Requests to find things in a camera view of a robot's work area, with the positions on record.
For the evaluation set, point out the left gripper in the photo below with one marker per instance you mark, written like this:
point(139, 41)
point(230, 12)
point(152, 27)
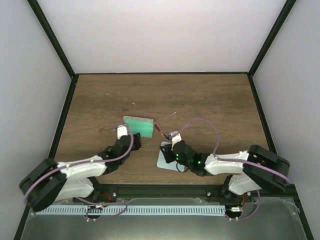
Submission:
point(137, 144)

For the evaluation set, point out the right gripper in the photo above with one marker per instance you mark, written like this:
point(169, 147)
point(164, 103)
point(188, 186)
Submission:
point(168, 153)

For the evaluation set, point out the light blue cleaning cloth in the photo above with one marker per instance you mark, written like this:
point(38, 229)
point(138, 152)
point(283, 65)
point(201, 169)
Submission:
point(173, 166)

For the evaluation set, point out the pink sunglasses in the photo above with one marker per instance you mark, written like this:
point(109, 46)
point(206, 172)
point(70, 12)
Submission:
point(161, 128)

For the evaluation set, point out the grey glasses case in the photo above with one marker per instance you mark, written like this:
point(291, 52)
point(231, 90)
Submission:
point(144, 126)

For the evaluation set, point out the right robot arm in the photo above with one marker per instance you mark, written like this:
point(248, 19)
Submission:
point(251, 170)

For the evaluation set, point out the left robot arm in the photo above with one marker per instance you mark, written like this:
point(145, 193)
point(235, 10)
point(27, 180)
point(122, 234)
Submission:
point(76, 181)

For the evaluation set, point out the clear plastic sheet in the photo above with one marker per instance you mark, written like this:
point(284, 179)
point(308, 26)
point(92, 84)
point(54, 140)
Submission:
point(267, 218)

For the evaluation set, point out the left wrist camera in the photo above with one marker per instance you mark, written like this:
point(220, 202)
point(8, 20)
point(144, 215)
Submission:
point(121, 131)

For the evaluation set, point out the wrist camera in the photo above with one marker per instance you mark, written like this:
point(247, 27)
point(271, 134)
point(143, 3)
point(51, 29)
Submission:
point(121, 131)
point(174, 137)

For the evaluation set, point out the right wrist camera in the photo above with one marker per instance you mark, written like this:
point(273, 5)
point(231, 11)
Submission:
point(174, 137)

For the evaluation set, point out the black aluminium frame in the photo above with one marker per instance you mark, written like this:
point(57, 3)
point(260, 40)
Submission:
point(224, 110)

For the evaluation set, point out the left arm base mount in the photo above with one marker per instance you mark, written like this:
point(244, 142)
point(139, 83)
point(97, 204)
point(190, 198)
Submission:
point(106, 193)

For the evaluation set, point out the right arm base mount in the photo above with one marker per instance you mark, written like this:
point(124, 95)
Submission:
point(217, 193)

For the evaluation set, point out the light blue slotted cable duct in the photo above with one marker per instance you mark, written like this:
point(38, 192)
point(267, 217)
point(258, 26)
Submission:
point(138, 210)

